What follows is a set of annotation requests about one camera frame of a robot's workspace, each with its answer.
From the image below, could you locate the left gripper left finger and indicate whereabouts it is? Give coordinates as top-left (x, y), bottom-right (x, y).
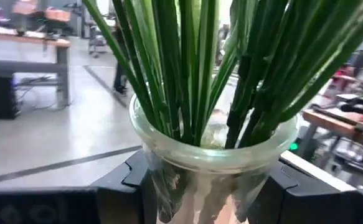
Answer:
top-left (0, 149), bottom-right (158, 224)

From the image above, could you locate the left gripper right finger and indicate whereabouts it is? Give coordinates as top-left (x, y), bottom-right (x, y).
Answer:
top-left (246, 159), bottom-right (363, 224)

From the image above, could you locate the clear glass vase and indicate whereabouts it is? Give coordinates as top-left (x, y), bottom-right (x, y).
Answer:
top-left (129, 93), bottom-right (299, 224)

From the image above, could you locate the black computer green light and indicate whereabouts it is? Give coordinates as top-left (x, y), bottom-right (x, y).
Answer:
top-left (288, 138), bottom-right (318, 161)

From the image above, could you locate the wooden robot station table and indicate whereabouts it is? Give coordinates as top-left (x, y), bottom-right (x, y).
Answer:
top-left (296, 107), bottom-right (363, 170)

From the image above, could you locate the person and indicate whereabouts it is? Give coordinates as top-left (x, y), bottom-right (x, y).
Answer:
top-left (111, 21), bottom-right (131, 96)

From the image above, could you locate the grey metal bench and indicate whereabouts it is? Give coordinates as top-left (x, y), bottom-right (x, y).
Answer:
top-left (0, 46), bottom-right (72, 108)

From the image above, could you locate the wooden workbench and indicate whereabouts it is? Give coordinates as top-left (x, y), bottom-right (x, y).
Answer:
top-left (0, 23), bottom-right (72, 48)

